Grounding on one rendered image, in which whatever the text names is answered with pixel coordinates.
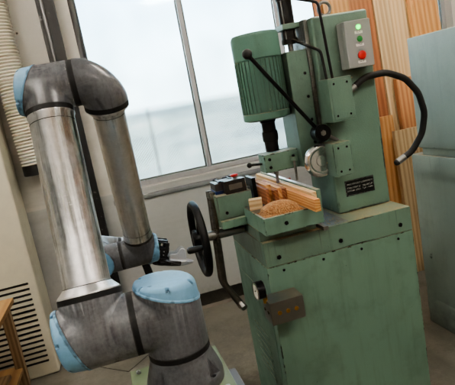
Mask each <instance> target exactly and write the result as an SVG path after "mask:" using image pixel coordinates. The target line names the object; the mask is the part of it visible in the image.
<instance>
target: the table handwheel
mask: <svg viewBox="0 0 455 385"><path fill-rule="evenodd" d="M187 219H188V224H189V231H190V235H191V239H192V245H193V246H199V245H202V247H203V250H202V251H199V252H196V253H195V256H196V258H197V261H198V264H199V266H200V268H201V271H202V272H203V274H204V275H205V276H206V277H210V276H211V275H212V274H213V269H214V265H213V257H212V252H211V245H210V241H213V240H215V239H216V237H217V234H216V233H215V232H214V231H207V228H206V226H205V221H204V219H203V216H202V213H201V211H200V209H199V207H198V205H197V204H196V202H194V201H190V202H189V203H188V205H187ZM195 223H196V226H195ZM244 232H245V227H244V225H241V226H237V227H234V228H229V229H225V230H223V229H222V228H220V232H219V236H218V237H221V238H226V237H229V236H232V235H238V234H241V233H244Z"/></svg>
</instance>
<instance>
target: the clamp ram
mask: <svg viewBox="0 0 455 385"><path fill-rule="evenodd" d="M245 180H246V185H247V188H248V189H250V190H251V194H252V198H256V197H258V193H257V185H256V180H255V178H254V177H252V176H248V175H247V176H245Z"/></svg>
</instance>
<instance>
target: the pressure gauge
mask: <svg viewBox="0 0 455 385"><path fill-rule="evenodd" d="M255 287H256V289H255ZM252 288H253V294H254V295H255V298H256V299H257V300H260V299H263V303H266V301H267V300H268V299H267V294H266V288H265V286H264V284H263V281H262V280H258V281H256V282H252ZM255 290H256V292H255Z"/></svg>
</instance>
